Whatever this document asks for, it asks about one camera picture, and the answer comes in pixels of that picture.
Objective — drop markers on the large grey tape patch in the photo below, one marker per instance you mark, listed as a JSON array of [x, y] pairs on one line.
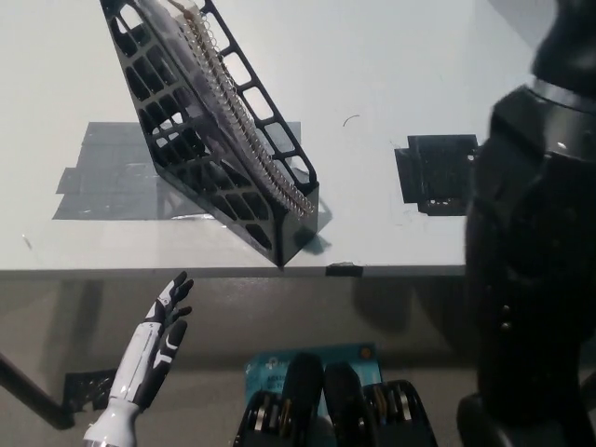
[[102, 163]]

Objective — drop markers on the black floor tape marker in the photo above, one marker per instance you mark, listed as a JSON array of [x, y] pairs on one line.
[[90, 388]]

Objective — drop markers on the black table leg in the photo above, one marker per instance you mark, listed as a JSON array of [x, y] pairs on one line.
[[30, 396]]

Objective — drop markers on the small black tape strip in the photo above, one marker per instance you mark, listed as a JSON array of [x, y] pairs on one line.
[[344, 269]]

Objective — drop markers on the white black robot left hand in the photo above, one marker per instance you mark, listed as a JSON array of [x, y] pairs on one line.
[[144, 354]]

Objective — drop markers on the purple spiral notebook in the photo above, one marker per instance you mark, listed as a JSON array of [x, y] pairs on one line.
[[233, 116]]

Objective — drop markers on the black lattice magazine stand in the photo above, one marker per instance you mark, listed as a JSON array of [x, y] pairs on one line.
[[293, 233]]

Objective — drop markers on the square black tape patch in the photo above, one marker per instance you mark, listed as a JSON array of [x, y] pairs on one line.
[[437, 172]]

